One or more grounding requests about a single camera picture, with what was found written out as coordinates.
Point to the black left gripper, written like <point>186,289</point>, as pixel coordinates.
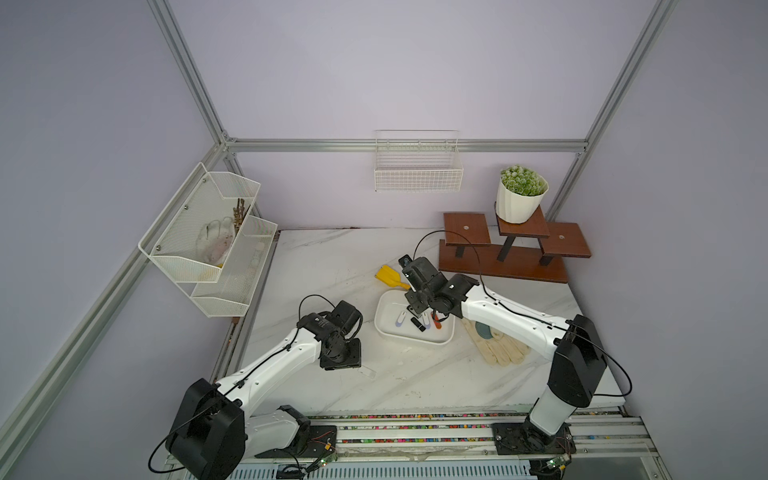
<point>354,359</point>

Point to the yellow plastic toy shovel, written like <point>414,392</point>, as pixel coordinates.
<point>390,277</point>

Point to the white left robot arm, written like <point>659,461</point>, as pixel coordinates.
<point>216,426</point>

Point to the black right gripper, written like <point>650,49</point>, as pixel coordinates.
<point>417,304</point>

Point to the brown dried twigs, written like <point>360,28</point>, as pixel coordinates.
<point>240,212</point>

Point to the white mesh two-tier shelf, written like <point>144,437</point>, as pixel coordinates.
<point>169,244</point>

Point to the white plastic storage box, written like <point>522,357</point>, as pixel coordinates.
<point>394,320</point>

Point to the clear glass in shelf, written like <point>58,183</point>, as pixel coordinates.
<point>214,241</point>

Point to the beige work glove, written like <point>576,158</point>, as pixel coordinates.
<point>495,347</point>

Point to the white wire wall basket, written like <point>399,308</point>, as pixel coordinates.
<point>420,161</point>

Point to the black usb drive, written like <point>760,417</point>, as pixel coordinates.
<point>418,324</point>

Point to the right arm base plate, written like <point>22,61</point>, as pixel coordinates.
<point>526,439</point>

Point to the brown wooden tiered stand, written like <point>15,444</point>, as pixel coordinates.
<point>534,250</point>

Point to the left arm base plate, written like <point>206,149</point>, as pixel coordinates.
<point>316,441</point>

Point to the white pot green plant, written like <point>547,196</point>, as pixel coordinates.
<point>519,194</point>

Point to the white blue usb drive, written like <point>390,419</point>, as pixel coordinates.
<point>401,319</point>

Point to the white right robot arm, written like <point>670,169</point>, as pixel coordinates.
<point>573,346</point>

